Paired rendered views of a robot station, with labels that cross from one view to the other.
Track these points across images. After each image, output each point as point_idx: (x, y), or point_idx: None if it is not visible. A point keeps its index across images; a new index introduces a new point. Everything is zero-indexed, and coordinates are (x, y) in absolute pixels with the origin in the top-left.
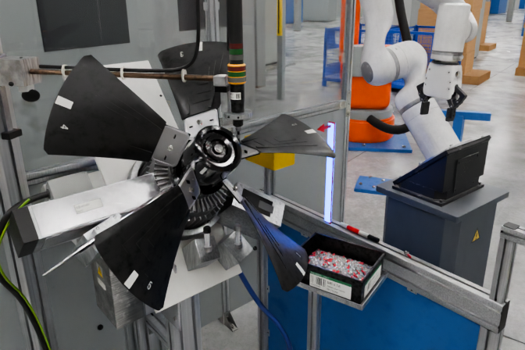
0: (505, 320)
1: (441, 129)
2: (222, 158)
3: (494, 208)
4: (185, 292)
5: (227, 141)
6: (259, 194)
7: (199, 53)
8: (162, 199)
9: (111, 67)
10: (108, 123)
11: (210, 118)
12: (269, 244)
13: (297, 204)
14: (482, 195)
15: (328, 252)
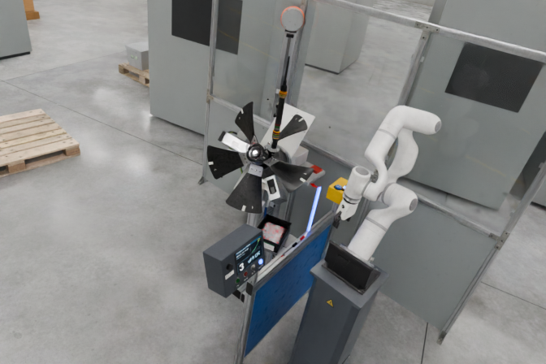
0: (250, 292)
1: (357, 239)
2: (252, 155)
3: (348, 305)
4: None
5: (259, 153)
6: (275, 184)
7: (297, 122)
8: (229, 151)
9: None
10: (245, 123)
11: (270, 144)
12: (237, 189)
13: (325, 220)
14: (346, 290)
15: (283, 231)
